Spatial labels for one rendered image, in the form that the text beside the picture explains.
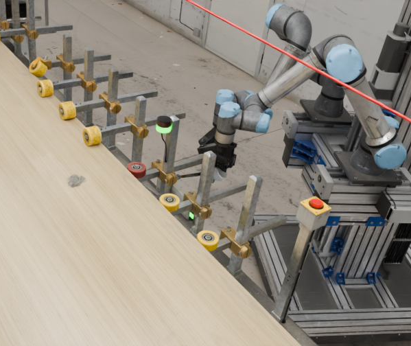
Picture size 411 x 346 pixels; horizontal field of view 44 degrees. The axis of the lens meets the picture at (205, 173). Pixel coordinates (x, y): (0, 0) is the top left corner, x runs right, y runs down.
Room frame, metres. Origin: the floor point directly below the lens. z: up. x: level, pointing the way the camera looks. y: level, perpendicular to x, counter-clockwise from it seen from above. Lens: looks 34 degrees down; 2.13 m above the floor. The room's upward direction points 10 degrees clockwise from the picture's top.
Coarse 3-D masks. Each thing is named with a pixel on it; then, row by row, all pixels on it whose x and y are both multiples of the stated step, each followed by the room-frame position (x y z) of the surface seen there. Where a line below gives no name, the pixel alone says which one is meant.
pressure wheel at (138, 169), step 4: (128, 164) 1.80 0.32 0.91; (132, 164) 1.80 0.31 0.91; (136, 164) 1.81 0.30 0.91; (140, 164) 1.81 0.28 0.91; (128, 168) 1.77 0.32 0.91; (132, 168) 1.78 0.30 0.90; (136, 168) 1.78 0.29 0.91; (140, 168) 1.79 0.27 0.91; (144, 168) 1.79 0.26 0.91; (132, 172) 1.75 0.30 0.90; (136, 172) 1.75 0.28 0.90; (140, 172) 1.76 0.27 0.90; (144, 172) 1.78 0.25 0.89; (136, 176) 1.75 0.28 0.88; (140, 176) 1.76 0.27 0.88
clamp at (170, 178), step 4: (152, 164) 1.89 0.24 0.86; (156, 164) 1.89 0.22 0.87; (160, 164) 1.89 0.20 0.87; (152, 168) 1.89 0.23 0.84; (156, 168) 1.87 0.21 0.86; (160, 168) 1.86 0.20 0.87; (160, 172) 1.85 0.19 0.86; (164, 172) 1.83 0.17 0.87; (172, 172) 1.85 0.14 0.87; (160, 176) 1.85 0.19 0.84; (164, 176) 1.82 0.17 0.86; (168, 176) 1.82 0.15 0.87; (172, 176) 1.82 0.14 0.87; (176, 176) 1.83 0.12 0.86; (164, 180) 1.81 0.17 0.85; (168, 180) 1.81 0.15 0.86; (172, 180) 1.82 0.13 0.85; (176, 180) 1.83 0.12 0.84; (168, 184) 1.81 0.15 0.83; (172, 184) 1.82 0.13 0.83
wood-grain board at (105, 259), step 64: (0, 64) 2.55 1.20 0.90; (0, 128) 1.91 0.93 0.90; (64, 128) 2.00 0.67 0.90; (0, 192) 1.48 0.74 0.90; (64, 192) 1.54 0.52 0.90; (128, 192) 1.61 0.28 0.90; (0, 256) 1.17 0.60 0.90; (64, 256) 1.21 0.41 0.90; (128, 256) 1.26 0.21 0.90; (192, 256) 1.32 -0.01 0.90; (0, 320) 0.93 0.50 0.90; (64, 320) 0.96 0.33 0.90; (128, 320) 1.00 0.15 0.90; (192, 320) 1.04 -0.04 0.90; (256, 320) 1.09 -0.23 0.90
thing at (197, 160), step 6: (198, 156) 2.03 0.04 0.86; (180, 162) 1.95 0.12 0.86; (186, 162) 1.96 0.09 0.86; (192, 162) 1.98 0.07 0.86; (198, 162) 2.00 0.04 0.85; (174, 168) 1.91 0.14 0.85; (180, 168) 1.93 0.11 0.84; (150, 174) 1.82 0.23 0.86; (156, 174) 1.85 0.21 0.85; (138, 180) 1.78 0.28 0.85; (144, 180) 1.80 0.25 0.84
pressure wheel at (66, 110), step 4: (60, 104) 2.09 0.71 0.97; (64, 104) 2.08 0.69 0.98; (68, 104) 2.09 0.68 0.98; (72, 104) 2.10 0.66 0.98; (60, 108) 2.10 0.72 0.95; (64, 108) 2.07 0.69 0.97; (68, 108) 2.07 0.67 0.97; (72, 108) 2.09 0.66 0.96; (60, 112) 2.08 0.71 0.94; (64, 112) 2.06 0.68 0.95; (68, 112) 2.07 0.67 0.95; (72, 112) 2.08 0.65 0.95; (60, 116) 2.09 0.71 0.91; (64, 116) 2.06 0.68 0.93; (68, 116) 2.07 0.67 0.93; (72, 116) 2.08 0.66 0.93
